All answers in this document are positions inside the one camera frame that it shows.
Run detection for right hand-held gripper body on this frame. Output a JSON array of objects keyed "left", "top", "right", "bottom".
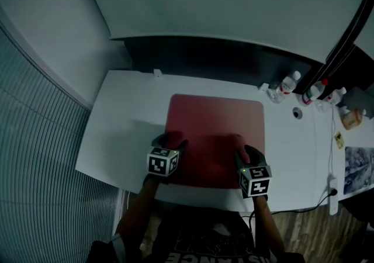
[{"left": 239, "top": 163, "right": 273, "bottom": 201}]

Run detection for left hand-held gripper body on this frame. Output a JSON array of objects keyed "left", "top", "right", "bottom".
[{"left": 143, "top": 146, "right": 180, "bottom": 185}]

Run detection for red mouse pad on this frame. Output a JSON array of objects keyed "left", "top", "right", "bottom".
[{"left": 164, "top": 94, "right": 266, "bottom": 191}]

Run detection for person's left forearm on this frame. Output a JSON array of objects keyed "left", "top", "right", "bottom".
[{"left": 114, "top": 179, "right": 160, "bottom": 245}]

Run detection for person's right forearm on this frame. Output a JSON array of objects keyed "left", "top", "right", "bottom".
[{"left": 251, "top": 195, "right": 286, "bottom": 254}]

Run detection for white desk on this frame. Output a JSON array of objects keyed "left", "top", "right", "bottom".
[{"left": 75, "top": 70, "right": 374, "bottom": 213}]

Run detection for dark desk partition panel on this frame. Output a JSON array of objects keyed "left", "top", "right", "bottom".
[{"left": 123, "top": 36, "right": 313, "bottom": 89}]

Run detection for person's black printed shirt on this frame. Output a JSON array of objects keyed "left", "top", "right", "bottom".
[{"left": 91, "top": 205, "right": 306, "bottom": 263}]

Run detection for white power strip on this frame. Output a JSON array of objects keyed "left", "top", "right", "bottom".
[{"left": 327, "top": 173, "right": 339, "bottom": 216}]

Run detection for small yellow card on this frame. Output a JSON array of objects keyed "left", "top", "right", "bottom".
[{"left": 334, "top": 131, "right": 345, "bottom": 150}]

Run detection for clear bottle red cap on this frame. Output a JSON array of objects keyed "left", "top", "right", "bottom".
[{"left": 302, "top": 78, "right": 329, "bottom": 107}]

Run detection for small clear bottle white cap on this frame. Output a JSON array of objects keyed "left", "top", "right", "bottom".
[{"left": 315, "top": 86, "right": 347, "bottom": 113}]

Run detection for orange translucent bottle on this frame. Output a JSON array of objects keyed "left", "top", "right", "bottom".
[{"left": 340, "top": 106, "right": 367, "bottom": 131}]

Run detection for grey printed mat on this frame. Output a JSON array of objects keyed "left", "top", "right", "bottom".
[{"left": 343, "top": 146, "right": 374, "bottom": 195}]

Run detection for grey box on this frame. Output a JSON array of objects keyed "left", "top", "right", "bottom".
[{"left": 336, "top": 86, "right": 371, "bottom": 110}]

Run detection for black power cable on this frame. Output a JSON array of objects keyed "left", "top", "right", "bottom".
[{"left": 248, "top": 188, "right": 338, "bottom": 232}]

